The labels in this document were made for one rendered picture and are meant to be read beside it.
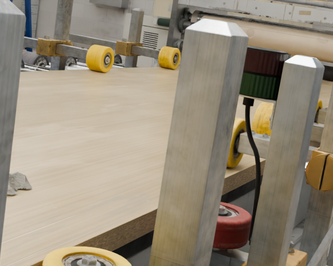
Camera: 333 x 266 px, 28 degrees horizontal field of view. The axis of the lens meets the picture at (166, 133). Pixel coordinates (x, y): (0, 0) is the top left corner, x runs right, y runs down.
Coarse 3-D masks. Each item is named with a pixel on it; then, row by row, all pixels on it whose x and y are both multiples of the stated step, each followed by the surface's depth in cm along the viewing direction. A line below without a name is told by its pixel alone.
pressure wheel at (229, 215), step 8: (224, 208) 79; (232, 208) 81; (240, 208) 82; (224, 216) 78; (232, 216) 79; (240, 216) 78; (248, 216) 79; (224, 224) 76; (232, 224) 76; (240, 224) 77; (248, 224) 78; (216, 232) 76; (224, 232) 76; (232, 232) 76; (240, 232) 77; (248, 232) 79; (216, 240) 76; (224, 240) 76; (232, 240) 77; (240, 240) 77; (216, 248) 79; (224, 248) 77; (232, 248) 77
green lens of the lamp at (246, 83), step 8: (248, 80) 69; (256, 80) 69; (264, 80) 69; (272, 80) 69; (280, 80) 69; (240, 88) 70; (248, 88) 69; (256, 88) 69; (264, 88) 69; (272, 88) 69; (256, 96) 69; (264, 96) 69; (272, 96) 69
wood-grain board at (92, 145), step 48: (48, 96) 146; (96, 96) 156; (144, 96) 168; (240, 96) 198; (48, 144) 102; (96, 144) 107; (144, 144) 112; (48, 192) 79; (96, 192) 81; (144, 192) 85; (48, 240) 64; (96, 240) 67
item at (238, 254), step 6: (216, 252) 79; (222, 252) 79; (228, 252) 79; (234, 252) 80; (240, 252) 80; (210, 258) 79; (216, 258) 79; (222, 258) 78; (228, 258) 78; (234, 258) 78; (240, 258) 78; (246, 258) 78; (210, 264) 79; (216, 264) 79; (222, 264) 78; (228, 264) 78; (234, 264) 78; (240, 264) 78
